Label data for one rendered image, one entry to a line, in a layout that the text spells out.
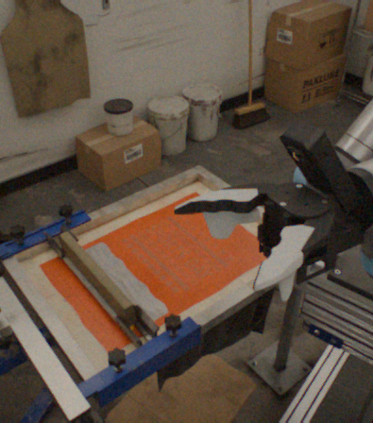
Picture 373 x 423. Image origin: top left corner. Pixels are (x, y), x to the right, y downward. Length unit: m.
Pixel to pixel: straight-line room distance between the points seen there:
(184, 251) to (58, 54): 2.01
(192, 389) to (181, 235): 0.94
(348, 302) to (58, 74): 2.55
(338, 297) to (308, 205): 0.67
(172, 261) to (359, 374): 1.07
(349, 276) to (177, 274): 0.56
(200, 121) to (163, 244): 2.39
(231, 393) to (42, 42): 2.27
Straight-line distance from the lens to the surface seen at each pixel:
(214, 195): 0.52
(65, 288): 1.44
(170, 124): 3.59
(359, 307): 1.16
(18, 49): 3.15
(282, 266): 0.43
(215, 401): 2.27
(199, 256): 1.49
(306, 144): 0.47
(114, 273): 1.45
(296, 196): 0.52
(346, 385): 2.18
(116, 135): 3.44
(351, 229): 0.57
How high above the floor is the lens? 1.99
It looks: 39 degrees down
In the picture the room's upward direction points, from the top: straight up
